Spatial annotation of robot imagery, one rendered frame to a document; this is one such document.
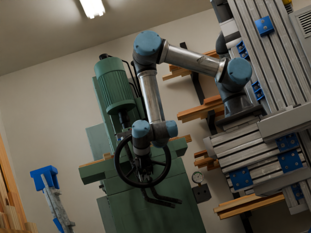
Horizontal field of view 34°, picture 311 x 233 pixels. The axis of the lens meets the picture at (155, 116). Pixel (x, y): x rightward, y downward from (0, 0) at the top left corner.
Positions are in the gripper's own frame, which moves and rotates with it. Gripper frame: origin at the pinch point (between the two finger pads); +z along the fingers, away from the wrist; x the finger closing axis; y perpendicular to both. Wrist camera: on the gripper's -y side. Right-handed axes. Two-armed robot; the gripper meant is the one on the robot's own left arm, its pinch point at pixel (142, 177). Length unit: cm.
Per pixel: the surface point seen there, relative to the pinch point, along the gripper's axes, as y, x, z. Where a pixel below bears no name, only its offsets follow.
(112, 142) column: -67, -5, 39
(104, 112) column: -84, -6, 29
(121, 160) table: -25.3, -5.6, 12.9
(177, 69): -232, 85, 122
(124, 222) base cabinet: -4.3, -10.4, 36.6
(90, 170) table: -30.7, -22.1, 21.9
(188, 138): -45, 37, 27
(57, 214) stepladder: -66, -47, 96
